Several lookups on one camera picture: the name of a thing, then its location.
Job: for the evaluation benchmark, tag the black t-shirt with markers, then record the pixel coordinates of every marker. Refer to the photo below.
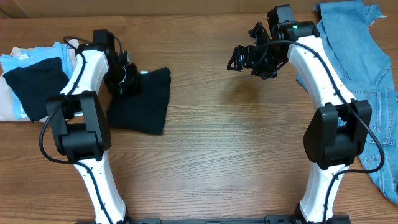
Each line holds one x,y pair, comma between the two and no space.
146,110

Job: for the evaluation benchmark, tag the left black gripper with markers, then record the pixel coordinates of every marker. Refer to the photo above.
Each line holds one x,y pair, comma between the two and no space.
133,84

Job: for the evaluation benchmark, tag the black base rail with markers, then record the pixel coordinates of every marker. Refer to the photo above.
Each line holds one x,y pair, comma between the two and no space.
269,219

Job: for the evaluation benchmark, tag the folded light blue garment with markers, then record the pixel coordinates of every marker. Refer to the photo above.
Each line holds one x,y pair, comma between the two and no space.
37,54

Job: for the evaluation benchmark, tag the folded black garment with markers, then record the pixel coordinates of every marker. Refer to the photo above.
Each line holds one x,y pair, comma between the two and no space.
34,84

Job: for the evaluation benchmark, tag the blue denim jeans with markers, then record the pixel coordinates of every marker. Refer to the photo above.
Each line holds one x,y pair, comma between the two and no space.
366,72

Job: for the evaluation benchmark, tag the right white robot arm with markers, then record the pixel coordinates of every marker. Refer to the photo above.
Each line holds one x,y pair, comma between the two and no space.
337,131

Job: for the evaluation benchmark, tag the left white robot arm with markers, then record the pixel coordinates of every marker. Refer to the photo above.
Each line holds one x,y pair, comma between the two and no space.
79,125

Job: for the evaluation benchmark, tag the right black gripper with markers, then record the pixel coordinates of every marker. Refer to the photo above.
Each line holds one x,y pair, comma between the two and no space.
249,53

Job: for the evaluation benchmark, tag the folded beige garment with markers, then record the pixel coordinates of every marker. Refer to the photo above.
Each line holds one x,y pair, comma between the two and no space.
6,102

